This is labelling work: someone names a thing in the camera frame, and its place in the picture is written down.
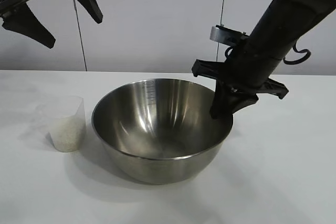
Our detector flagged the white uncooked rice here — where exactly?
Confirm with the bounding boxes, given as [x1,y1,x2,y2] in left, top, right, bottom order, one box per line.
[51,121,85,153]

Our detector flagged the stainless steel mixing bowl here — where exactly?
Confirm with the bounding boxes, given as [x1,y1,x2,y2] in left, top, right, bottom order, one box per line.
[91,78,234,185]

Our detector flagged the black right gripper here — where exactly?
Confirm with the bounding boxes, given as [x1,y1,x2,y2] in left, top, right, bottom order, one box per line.
[192,38,290,120]

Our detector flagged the clear plastic measuring cup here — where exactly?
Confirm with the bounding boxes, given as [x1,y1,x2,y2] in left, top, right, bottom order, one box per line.
[34,95,86,153]

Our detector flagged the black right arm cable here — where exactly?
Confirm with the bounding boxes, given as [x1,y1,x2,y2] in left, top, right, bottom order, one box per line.
[282,39,312,65]

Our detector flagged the black right camera cable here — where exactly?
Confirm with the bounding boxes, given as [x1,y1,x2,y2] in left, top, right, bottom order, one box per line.
[224,45,238,62]

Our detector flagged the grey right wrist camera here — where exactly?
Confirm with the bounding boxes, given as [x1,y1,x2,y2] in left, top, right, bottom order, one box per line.
[209,24,249,45]

